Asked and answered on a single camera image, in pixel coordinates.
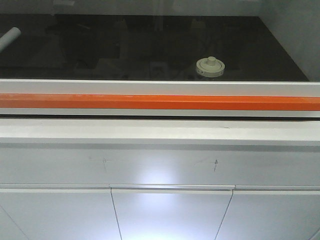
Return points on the white pipe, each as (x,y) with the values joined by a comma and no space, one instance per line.
(9,37)

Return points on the fume hood sash orange handle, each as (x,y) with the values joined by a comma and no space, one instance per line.
(159,98)

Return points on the glass jar with white lid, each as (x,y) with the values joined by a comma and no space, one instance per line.
(210,67)

